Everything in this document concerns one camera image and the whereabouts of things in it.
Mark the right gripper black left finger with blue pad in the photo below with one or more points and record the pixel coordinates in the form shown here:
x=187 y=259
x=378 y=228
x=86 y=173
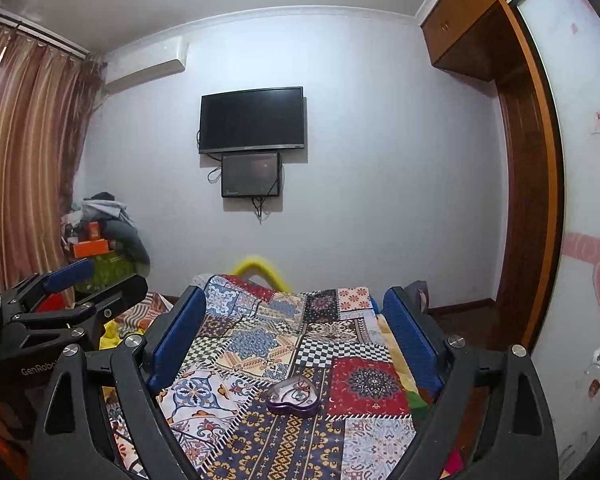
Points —
x=73 y=437

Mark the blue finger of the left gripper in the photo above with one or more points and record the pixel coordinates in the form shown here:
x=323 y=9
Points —
x=67 y=277

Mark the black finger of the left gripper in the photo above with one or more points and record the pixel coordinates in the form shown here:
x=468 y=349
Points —
x=116 y=299

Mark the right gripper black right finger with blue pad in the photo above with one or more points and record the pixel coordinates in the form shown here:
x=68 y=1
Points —
x=515 y=437

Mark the orange box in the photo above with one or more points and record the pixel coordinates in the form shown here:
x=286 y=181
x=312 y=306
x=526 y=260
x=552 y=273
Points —
x=90 y=248

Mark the green bag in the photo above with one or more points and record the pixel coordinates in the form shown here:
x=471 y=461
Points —
x=108 y=270

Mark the yellow cloth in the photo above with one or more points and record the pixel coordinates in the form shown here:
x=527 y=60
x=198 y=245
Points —
x=116 y=331

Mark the pile of clothes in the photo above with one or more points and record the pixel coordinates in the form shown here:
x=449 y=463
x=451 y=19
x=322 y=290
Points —
x=102 y=216

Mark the white door with stickers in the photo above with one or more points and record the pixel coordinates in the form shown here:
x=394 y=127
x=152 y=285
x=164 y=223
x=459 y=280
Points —
x=566 y=355

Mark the yellow round object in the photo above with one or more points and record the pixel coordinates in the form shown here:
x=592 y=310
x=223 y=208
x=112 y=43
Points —
x=256 y=265

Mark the colourful patchwork bedspread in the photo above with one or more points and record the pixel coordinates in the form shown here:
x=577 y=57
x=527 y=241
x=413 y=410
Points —
x=253 y=337

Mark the striped red curtain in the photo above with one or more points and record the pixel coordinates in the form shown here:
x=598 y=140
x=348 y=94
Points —
x=46 y=100

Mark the dark bag beside bed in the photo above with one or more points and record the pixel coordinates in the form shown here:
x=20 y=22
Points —
x=418 y=294

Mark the purple heart-shaped tin box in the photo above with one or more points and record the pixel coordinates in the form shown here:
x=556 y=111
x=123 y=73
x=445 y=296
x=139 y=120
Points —
x=295 y=395

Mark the white air conditioner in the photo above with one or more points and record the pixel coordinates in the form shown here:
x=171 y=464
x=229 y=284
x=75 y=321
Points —
x=144 y=64

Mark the wooden wardrobe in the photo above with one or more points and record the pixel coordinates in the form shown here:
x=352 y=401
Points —
x=485 y=40

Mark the small black wall monitor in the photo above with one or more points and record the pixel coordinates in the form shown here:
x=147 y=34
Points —
x=250 y=175

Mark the black wall television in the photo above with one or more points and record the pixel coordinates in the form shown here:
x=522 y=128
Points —
x=251 y=120

